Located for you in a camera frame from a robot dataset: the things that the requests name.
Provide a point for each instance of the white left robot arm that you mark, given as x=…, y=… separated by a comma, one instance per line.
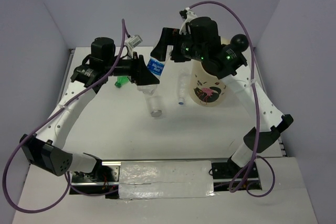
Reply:
x=45, y=147

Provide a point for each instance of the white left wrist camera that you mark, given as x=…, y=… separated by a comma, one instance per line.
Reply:
x=133, y=41

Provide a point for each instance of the cream bin with black ears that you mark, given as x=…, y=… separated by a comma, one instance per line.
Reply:
x=204, y=89

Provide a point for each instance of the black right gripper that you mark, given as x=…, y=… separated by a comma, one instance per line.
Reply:
x=168, y=36

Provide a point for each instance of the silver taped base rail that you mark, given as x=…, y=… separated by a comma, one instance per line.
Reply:
x=157, y=179

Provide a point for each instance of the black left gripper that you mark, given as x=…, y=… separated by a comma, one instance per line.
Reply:
x=141, y=75

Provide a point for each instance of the green plastic bottle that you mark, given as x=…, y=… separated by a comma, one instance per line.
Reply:
x=121, y=81

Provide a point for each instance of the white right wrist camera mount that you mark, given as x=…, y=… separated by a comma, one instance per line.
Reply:
x=187, y=16

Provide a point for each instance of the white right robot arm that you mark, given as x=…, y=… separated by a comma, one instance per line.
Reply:
x=230, y=66

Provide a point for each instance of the clear bottle with blue label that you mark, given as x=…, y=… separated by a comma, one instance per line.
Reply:
x=156, y=68

